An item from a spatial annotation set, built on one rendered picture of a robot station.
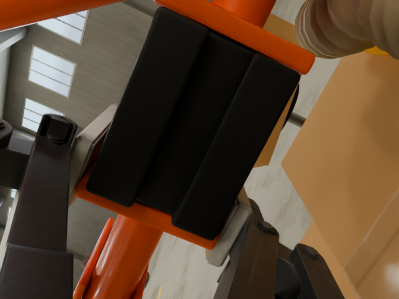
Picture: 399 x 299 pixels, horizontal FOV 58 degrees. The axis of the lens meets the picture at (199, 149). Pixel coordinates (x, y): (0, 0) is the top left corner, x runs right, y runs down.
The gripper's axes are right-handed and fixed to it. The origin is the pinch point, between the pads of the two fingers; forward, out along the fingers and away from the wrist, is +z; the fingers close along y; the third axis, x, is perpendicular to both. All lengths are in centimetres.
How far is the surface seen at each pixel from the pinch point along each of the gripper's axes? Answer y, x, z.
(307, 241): 54, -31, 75
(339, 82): 12.9, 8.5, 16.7
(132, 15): -138, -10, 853
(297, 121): 59, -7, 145
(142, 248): 0.4, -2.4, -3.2
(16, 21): -8.2, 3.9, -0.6
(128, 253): 0.0, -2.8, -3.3
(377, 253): 12.7, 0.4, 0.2
